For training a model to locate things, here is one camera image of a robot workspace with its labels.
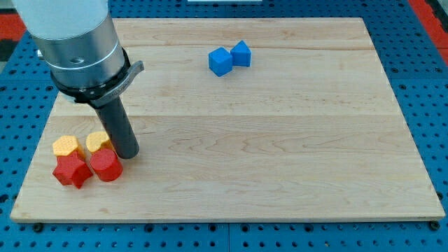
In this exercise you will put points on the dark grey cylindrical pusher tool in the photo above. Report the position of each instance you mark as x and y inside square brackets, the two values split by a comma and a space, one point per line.
[115, 122]

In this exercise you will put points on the red cylinder block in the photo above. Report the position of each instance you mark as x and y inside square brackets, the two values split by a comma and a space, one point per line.
[106, 165]

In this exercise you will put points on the yellow hexagon block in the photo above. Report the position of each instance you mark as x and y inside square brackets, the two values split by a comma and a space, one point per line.
[67, 144]

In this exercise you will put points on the yellow heart block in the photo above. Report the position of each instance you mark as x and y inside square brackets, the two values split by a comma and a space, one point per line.
[97, 141]

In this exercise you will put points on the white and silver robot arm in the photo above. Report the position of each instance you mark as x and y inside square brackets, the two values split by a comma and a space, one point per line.
[76, 38]

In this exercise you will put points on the blue pentagon block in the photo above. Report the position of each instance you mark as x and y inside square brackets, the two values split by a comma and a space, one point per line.
[241, 55]

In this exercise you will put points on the blue cube block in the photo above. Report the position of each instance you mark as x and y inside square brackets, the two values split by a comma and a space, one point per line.
[220, 61]

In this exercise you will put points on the red star block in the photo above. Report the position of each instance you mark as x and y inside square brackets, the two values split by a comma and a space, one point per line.
[72, 170]

